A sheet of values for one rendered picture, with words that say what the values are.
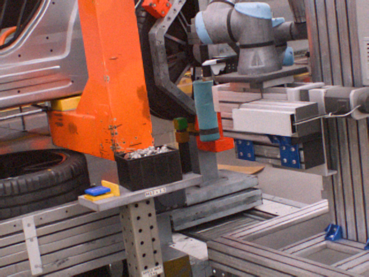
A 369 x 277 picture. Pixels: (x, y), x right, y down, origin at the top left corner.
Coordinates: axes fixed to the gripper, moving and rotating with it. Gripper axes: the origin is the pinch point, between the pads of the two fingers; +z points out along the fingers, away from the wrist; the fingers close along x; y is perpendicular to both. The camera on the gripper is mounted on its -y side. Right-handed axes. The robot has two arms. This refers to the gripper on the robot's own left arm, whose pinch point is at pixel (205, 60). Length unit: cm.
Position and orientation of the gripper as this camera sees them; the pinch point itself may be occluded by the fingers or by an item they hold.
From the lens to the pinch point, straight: 313.0
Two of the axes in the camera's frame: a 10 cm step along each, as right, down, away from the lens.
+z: -9.6, 0.8, 2.6
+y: 1.3, 9.7, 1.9
